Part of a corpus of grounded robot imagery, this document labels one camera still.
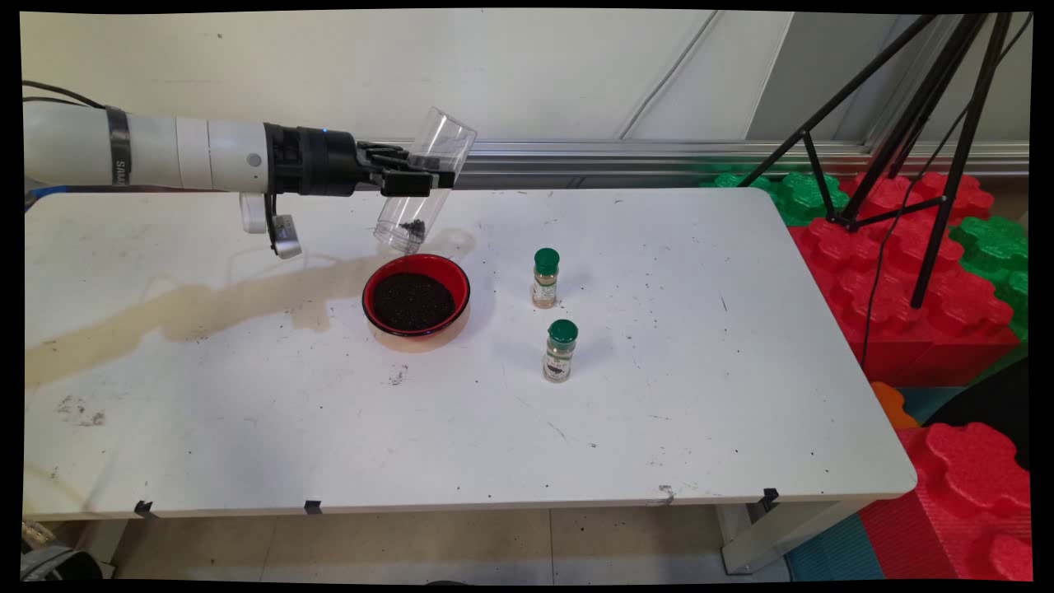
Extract aluminium rail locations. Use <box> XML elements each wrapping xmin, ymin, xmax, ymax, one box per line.
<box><xmin>354</xmin><ymin>138</ymin><xmax>1030</xmax><ymax>192</ymax></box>

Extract orange foam piece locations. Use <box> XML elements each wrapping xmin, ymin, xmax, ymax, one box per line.
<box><xmin>871</xmin><ymin>381</ymin><xmax>919</xmax><ymax>429</ymax></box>

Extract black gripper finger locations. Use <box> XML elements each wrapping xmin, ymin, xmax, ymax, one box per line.
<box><xmin>362</xmin><ymin>169</ymin><xmax>456</xmax><ymax>198</ymax></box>
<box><xmin>357</xmin><ymin>142</ymin><xmax>438</xmax><ymax>170</ymax></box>

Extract white table leg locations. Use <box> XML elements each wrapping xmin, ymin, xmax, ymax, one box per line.
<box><xmin>716</xmin><ymin>497</ymin><xmax>874</xmax><ymax>575</ymax></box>

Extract red foam building block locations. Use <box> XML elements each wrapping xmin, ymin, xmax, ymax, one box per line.
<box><xmin>786</xmin><ymin>170</ymin><xmax>1022</xmax><ymax>388</ymax></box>
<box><xmin>860</xmin><ymin>422</ymin><xmax>1034</xmax><ymax>581</ymax></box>

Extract white wall cable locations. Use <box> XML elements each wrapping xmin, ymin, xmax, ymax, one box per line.
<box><xmin>618</xmin><ymin>10</ymin><xmax>721</xmax><ymax>139</ymax></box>

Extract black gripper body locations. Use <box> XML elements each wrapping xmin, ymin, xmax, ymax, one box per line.
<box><xmin>263</xmin><ymin>124</ymin><xmax>364</xmax><ymax>197</ymax></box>

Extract green-capped spice bottle pale contents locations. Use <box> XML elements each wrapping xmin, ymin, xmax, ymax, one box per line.
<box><xmin>531</xmin><ymin>247</ymin><xmax>561</xmax><ymax>311</ymax></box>

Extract green-capped spice bottle dark contents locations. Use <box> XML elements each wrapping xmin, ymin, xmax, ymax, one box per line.
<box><xmin>542</xmin><ymin>319</ymin><xmax>580</xmax><ymax>384</ymax></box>

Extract black camera cable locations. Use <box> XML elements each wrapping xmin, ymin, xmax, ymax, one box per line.
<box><xmin>23</xmin><ymin>80</ymin><xmax>110</xmax><ymax>110</ymax></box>

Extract grey round object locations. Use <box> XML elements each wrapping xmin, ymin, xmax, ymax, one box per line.
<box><xmin>21</xmin><ymin>548</ymin><xmax>104</xmax><ymax>581</ymax></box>

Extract teal floor mat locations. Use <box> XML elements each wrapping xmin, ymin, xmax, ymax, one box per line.
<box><xmin>786</xmin><ymin>385</ymin><xmax>964</xmax><ymax>581</ymax></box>

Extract thin black tripod cable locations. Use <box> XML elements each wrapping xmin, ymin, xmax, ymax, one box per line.
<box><xmin>856</xmin><ymin>16</ymin><xmax>1034</xmax><ymax>367</ymax></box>

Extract green foam building block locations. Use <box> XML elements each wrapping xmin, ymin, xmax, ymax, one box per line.
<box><xmin>700</xmin><ymin>171</ymin><xmax>849</xmax><ymax>227</ymax></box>
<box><xmin>947</xmin><ymin>216</ymin><xmax>1030</xmax><ymax>343</ymax></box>

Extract clear plastic jar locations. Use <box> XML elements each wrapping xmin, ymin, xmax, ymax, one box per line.
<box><xmin>373</xmin><ymin>106</ymin><xmax>478</xmax><ymax>254</ymax></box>

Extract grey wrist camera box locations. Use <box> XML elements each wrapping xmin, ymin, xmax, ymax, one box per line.
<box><xmin>240</xmin><ymin>192</ymin><xmax>303</xmax><ymax>260</ymax></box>

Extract red bowl with black seeds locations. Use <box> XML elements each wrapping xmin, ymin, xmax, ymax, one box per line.
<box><xmin>362</xmin><ymin>253</ymin><xmax>472</xmax><ymax>353</ymax></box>

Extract black tripod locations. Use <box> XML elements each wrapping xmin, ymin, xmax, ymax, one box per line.
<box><xmin>737</xmin><ymin>12</ymin><xmax>1014</xmax><ymax>310</ymax></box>

